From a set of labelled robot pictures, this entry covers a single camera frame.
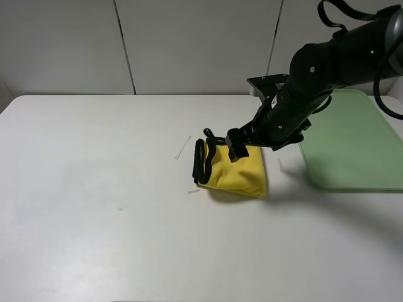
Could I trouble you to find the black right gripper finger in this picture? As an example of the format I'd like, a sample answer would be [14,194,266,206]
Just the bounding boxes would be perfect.
[228,145,249,163]

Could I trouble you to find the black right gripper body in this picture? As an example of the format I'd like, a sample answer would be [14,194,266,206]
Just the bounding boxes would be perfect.
[225,121,277,150]

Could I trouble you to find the yellow towel with black trim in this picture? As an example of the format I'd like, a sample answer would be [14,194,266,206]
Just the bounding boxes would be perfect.
[192,128,266,198]

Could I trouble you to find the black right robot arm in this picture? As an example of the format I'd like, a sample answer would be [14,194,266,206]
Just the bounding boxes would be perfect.
[225,1,402,162]

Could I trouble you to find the light green plastic tray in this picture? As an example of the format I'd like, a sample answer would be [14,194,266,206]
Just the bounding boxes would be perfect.
[300,89,402,191]

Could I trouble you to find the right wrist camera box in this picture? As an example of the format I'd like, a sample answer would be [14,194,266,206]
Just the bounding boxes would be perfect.
[247,74,288,103]

